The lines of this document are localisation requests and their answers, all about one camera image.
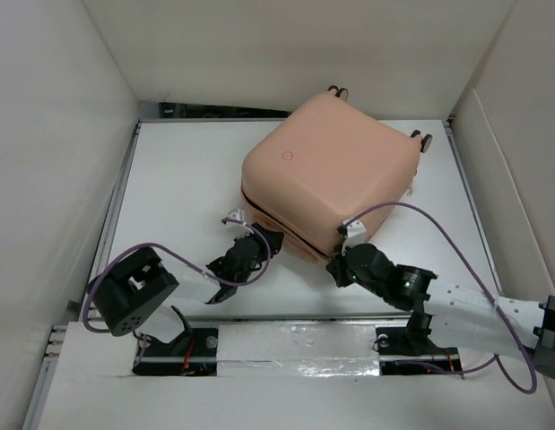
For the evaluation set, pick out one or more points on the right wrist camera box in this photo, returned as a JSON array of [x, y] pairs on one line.
[[353, 233]]

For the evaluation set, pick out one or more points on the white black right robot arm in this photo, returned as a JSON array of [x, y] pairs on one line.
[[448, 315]]

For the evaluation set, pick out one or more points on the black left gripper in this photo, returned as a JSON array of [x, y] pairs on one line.
[[275, 239]]

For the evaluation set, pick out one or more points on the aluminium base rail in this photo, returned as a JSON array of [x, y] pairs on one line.
[[250, 349]]

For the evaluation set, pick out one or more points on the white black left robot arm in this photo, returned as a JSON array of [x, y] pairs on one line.
[[137, 283]]

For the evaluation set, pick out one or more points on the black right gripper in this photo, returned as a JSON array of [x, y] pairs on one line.
[[335, 265]]

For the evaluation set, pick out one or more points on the pink hard-shell suitcase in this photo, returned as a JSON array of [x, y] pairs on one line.
[[326, 163]]

